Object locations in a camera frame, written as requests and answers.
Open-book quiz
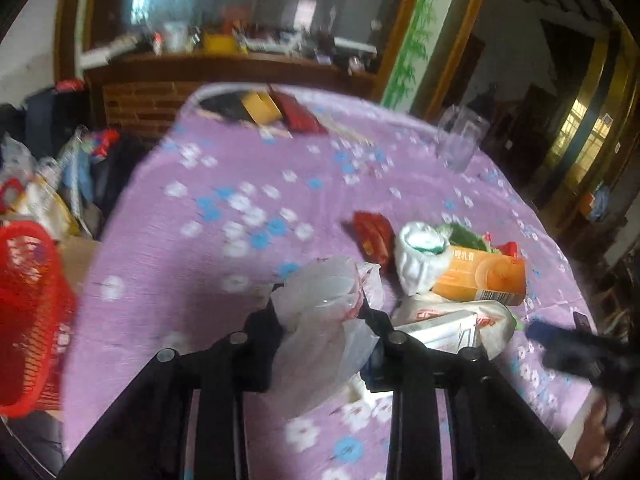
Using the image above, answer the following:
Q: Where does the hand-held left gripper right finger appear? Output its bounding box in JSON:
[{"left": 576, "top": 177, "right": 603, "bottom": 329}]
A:
[{"left": 357, "top": 307, "right": 583, "bottom": 480}]

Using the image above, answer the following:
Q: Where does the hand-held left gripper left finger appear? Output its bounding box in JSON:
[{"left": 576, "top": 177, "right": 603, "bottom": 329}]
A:
[{"left": 57, "top": 305, "right": 288, "bottom": 480}]

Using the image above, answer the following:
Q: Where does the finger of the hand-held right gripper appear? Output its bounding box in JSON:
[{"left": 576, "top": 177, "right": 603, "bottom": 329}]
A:
[{"left": 525, "top": 319, "right": 576, "bottom": 356}]

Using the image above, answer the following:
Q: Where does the white plastic bag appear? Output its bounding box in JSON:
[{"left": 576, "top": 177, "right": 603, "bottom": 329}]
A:
[{"left": 270, "top": 255, "right": 386, "bottom": 418}]

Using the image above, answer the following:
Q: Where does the orange box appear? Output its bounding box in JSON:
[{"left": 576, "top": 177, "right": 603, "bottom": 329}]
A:
[{"left": 431, "top": 246, "right": 528, "bottom": 307}]

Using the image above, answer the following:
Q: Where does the green wrapper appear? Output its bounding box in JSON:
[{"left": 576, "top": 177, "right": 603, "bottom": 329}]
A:
[{"left": 435, "top": 222, "right": 493, "bottom": 253}]

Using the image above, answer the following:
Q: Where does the red plastic basket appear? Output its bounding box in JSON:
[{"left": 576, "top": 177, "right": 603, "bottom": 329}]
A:
[{"left": 0, "top": 220, "right": 78, "bottom": 418}]

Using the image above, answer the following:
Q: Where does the person's right hand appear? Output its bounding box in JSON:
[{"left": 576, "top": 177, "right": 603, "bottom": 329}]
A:
[{"left": 571, "top": 400, "right": 612, "bottom": 476}]

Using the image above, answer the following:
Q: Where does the white packaged box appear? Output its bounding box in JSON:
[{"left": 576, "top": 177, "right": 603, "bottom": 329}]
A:
[{"left": 392, "top": 292, "right": 518, "bottom": 361}]

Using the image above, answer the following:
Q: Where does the white carton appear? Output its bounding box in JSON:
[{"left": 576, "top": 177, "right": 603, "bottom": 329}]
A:
[{"left": 400, "top": 310, "right": 481, "bottom": 356}]

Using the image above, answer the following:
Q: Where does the white teal tissue pack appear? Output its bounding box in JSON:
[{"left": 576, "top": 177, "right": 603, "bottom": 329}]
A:
[{"left": 394, "top": 221, "right": 453, "bottom": 297}]

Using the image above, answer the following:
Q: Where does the purple floral tablecloth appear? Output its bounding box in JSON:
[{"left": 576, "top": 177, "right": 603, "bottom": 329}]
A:
[{"left": 62, "top": 85, "right": 601, "bottom": 480}]

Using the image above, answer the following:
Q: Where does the small red snack packet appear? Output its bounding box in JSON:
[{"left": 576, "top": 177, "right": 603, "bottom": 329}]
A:
[{"left": 352, "top": 211, "right": 396, "bottom": 276}]

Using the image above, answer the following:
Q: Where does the cardboard box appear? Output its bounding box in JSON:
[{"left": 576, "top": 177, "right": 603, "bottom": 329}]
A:
[{"left": 59, "top": 237, "right": 102, "bottom": 293}]

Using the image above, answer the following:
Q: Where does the clear glass mug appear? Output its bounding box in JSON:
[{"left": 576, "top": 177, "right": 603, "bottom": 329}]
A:
[{"left": 436, "top": 105, "right": 491, "bottom": 173}]

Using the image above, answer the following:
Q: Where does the long dark red packet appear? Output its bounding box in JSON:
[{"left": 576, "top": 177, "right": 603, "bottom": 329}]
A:
[{"left": 268, "top": 87, "right": 328, "bottom": 135}]

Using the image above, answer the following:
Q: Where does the yellow box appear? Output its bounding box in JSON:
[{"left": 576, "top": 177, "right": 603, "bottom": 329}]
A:
[{"left": 240, "top": 91, "right": 282, "bottom": 126}]

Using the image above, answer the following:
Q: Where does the black flat pouch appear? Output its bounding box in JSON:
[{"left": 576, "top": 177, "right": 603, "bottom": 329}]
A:
[{"left": 199, "top": 91, "right": 256, "bottom": 123}]

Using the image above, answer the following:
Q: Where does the red blue packet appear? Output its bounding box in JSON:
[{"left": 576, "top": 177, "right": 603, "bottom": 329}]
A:
[{"left": 85, "top": 130, "right": 121, "bottom": 161}]

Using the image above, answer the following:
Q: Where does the wooden counter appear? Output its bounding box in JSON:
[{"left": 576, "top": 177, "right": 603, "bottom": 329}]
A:
[{"left": 85, "top": 52, "right": 376, "bottom": 136}]

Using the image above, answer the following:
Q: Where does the clear plastic bag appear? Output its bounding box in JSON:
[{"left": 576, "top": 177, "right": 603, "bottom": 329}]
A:
[{"left": 0, "top": 132, "right": 38, "bottom": 181}]

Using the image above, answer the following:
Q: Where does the yellow container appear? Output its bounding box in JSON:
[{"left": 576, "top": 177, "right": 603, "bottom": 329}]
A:
[{"left": 202, "top": 32, "right": 241, "bottom": 53}]

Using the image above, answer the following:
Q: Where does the dark navy bag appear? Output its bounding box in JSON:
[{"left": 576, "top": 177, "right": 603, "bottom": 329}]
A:
[{"left": 22, "top": 87, "right": 91, "bottom": 148}]

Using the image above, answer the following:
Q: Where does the long white box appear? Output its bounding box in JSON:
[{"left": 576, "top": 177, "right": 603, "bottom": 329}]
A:
[{"left": 77, "top": 35, "right": 141, "bottom": 68}]

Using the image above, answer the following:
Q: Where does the golden door frame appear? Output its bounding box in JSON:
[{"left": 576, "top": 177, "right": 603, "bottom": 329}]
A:
[{"left": 542, "top": 25, "right": 637, "bottom": 201}]

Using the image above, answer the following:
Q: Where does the green bamboo wall strip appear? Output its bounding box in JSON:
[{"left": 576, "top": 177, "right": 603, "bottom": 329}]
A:
[{"left": 382, "top": 0, "right": 466, "bottom": 111}]

